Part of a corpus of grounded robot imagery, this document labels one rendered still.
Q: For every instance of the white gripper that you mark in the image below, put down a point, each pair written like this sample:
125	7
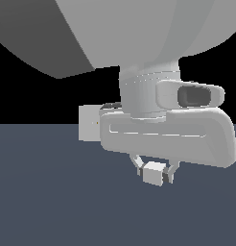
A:
174	134

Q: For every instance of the white charger block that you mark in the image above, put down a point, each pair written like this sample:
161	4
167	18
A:
153	173

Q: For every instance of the white wall socket box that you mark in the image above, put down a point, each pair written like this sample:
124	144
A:
88	123

